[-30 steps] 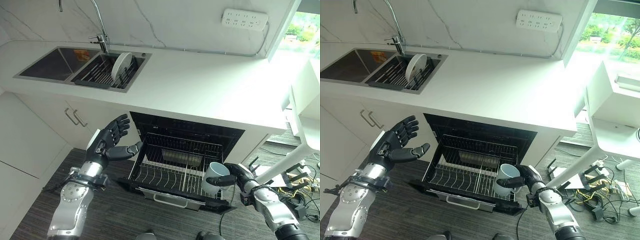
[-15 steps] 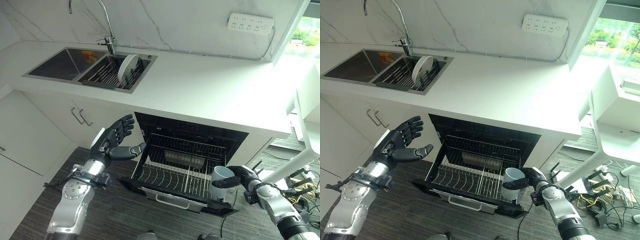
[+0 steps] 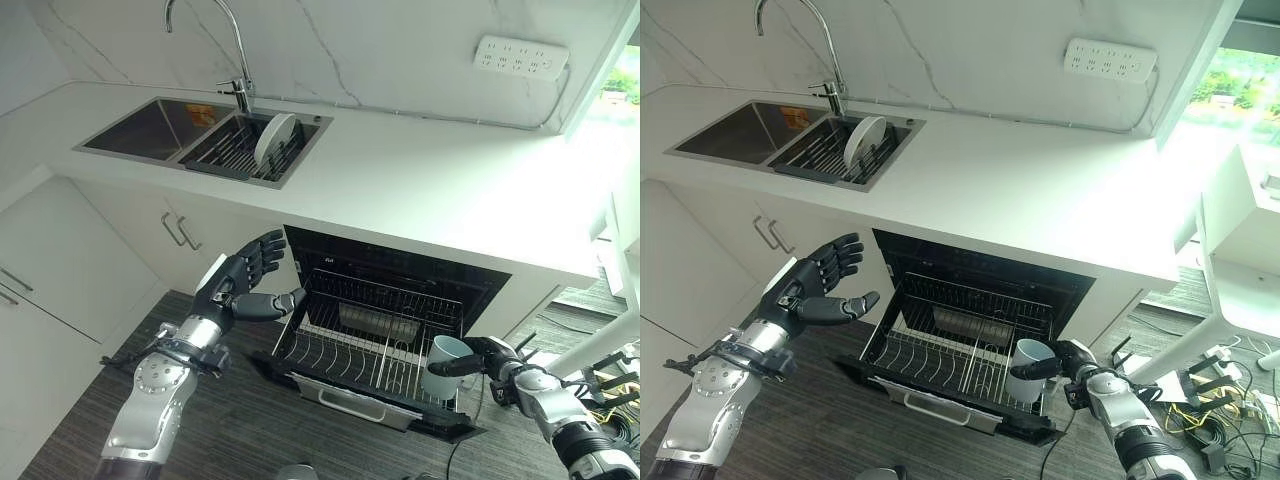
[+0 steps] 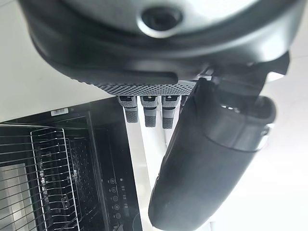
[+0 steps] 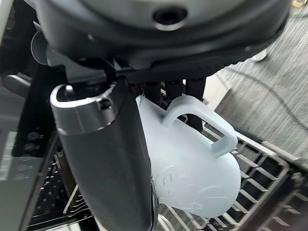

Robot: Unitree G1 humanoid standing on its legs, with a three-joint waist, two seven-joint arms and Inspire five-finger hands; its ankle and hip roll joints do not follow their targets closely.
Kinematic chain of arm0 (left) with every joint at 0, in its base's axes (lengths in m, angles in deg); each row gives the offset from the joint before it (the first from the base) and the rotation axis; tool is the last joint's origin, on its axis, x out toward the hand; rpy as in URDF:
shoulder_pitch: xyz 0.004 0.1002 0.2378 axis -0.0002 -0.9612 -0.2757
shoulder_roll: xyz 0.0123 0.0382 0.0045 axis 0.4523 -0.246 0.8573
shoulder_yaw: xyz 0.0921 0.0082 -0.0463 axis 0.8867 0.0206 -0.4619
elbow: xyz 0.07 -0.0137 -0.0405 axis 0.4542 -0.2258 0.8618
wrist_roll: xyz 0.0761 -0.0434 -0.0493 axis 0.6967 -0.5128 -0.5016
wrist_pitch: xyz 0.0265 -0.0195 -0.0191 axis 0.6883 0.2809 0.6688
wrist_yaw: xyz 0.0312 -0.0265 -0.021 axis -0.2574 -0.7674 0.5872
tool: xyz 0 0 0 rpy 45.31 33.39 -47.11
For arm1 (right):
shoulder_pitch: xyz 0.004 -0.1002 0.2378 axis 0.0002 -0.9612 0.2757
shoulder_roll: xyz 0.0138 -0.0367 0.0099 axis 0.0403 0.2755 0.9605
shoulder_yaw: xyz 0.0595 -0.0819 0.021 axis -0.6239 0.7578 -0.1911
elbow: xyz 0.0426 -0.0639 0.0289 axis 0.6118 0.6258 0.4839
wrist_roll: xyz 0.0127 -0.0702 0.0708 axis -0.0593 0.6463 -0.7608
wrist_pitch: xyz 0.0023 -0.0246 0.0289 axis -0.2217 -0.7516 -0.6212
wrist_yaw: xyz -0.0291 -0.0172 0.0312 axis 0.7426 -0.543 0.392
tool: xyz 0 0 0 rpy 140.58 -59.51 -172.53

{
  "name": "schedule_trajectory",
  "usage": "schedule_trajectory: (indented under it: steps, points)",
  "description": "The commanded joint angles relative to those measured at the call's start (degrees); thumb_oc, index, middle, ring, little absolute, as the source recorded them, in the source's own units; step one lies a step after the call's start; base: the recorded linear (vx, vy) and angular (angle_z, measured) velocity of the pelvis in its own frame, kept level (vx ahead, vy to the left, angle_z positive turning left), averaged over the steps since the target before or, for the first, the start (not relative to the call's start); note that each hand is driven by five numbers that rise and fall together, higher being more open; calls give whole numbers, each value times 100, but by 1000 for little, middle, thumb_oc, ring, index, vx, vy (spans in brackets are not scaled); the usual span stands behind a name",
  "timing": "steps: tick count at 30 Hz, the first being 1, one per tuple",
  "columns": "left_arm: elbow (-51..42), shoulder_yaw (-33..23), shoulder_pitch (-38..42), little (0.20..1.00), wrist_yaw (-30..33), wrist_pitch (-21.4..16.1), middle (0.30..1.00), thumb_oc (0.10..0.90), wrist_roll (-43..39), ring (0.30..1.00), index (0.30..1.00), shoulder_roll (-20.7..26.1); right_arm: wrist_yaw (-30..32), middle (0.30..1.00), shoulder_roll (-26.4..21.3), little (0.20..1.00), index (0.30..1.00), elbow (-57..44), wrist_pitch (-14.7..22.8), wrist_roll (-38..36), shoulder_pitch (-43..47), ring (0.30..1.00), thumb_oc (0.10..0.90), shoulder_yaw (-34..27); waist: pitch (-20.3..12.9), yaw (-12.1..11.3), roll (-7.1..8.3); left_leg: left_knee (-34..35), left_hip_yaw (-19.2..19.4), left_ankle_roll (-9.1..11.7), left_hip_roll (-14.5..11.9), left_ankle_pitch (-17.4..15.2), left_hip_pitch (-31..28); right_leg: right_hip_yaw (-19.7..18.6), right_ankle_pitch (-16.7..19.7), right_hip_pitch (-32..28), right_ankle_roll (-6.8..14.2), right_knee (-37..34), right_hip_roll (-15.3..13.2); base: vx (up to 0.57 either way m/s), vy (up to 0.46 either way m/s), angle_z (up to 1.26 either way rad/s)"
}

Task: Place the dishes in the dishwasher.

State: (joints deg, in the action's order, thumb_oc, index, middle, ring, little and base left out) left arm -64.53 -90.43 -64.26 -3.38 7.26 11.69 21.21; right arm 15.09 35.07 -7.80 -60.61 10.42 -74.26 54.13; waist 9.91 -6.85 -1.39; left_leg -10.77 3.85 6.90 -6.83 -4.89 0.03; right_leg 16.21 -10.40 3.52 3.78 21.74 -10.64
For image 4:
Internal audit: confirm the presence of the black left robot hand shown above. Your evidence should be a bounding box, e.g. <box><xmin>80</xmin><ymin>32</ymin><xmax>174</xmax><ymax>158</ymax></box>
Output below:
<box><xmin>17</xmin><ymin>0</ymin><xmax>301</xmax><ymax>230</ymax></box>

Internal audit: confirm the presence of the black built-in dishwasher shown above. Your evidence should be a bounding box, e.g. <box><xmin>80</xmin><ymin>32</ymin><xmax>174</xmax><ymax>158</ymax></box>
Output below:
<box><xmin>0</xmin><ymin>97</ymin><xmax>144</xmax><ymax>231</ymax></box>

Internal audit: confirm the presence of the white barcode sticker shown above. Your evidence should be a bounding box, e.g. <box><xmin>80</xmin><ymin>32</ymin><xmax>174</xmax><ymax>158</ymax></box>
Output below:
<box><xmin>50</xmin><ymin>108</ymin><xmax>69</xmax><ymax>116</ymax></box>

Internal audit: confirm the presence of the chrome wire dish rack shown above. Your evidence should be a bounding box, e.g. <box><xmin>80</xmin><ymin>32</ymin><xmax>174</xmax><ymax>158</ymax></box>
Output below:
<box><xmin>0</xmin><ymin>127</ymin><xmax>84</xmax><ymax>231</ymax></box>

